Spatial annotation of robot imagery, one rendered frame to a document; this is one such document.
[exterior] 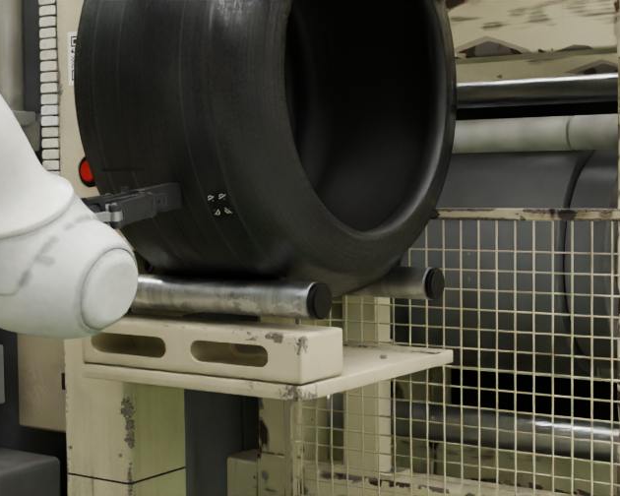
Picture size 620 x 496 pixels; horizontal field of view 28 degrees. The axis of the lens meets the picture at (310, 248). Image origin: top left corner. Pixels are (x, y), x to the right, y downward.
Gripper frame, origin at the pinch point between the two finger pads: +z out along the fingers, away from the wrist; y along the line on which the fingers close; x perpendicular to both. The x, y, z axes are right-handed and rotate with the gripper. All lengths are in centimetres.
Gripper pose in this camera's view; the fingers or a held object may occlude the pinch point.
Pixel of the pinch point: (155, 199)
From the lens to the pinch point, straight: 142.6
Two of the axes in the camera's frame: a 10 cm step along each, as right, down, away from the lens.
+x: 0.8, 9.8, 1.5
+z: 5.7, -1.7, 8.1
